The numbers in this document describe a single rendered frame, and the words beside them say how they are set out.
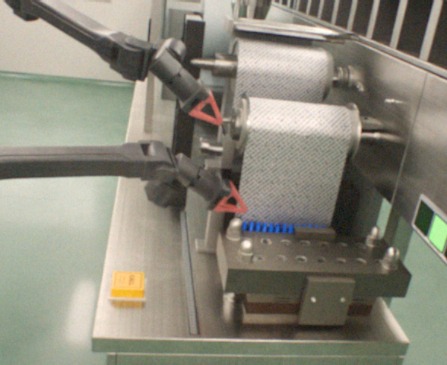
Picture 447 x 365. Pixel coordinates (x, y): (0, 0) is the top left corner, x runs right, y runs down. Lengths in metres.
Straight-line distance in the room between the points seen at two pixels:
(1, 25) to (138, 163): 5.94
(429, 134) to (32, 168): 0.77
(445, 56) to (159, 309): 0.79
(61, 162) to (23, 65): 5.93
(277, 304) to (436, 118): 0.50
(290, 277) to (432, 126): 0.41
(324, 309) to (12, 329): 1.69
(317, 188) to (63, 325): 1.60
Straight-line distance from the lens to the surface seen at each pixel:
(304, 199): 1.22
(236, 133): 1.15
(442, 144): 1.03
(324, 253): 1.15
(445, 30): 1.15
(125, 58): 1.14
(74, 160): 1.04
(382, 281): 1.15
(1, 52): 6.99
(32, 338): 2.46
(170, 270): 1.25
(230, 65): 1.37
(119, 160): 1.05
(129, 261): 1.27
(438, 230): 1.01
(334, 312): 1.13
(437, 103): 1.06
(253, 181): 1.17
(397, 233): 1.52
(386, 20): 1.42
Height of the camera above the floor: 1.58
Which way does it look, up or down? 23 degrees down
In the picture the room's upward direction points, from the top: 8 degrees clockwise
